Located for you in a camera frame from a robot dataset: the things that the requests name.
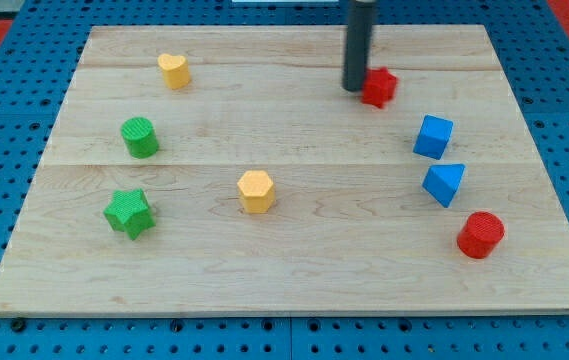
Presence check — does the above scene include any yellow hexagon block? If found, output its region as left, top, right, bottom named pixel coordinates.
left=237, top=170, right=275, bottom=214

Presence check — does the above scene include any red star block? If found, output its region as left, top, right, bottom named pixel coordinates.
left=361, top=67, right=398, bottom=109

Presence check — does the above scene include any green star block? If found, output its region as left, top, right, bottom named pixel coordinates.
left=103, top=189, right=156, bottom=240

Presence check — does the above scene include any light wooden board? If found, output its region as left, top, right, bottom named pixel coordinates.
left=0, top=25, right=569, bottom=318

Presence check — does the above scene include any green cylinder block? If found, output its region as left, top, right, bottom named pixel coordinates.
left=120, top=117, right=159, bottom=159

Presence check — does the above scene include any yellow heart block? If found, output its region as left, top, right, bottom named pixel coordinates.
left=157, top=53, right=191, bottom=90

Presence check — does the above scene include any blue triangular prism block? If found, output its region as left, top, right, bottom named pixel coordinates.
left=422, top=164, right=466, bottom=208

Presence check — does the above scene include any blue cube block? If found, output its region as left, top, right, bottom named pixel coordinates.
left=413, top=115, right=454, bottom=160

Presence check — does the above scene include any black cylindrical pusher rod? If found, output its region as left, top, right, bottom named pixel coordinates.
left=342, top=0, right=377, bottom=92

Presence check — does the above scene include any red cylinder block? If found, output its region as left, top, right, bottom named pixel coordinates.
left=457, top=211, right=505, bottom=259

